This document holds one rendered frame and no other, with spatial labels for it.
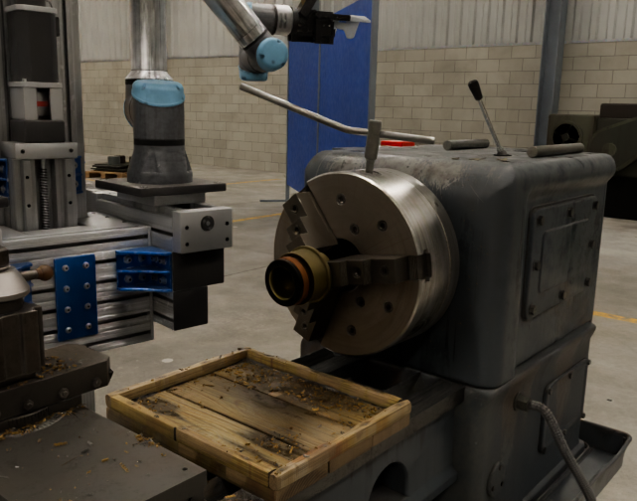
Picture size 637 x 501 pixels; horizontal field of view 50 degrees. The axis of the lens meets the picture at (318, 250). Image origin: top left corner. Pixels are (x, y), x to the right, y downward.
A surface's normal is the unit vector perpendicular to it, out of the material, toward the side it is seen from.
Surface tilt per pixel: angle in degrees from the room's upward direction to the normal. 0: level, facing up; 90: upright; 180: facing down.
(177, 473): 0
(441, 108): 90
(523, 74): 90
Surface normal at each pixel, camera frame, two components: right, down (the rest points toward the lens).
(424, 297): 0.75, 0.32
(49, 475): 0.03, -0.98
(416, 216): 0.63, -0.47
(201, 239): 0.68, 0.16
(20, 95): -0.73, 0.12
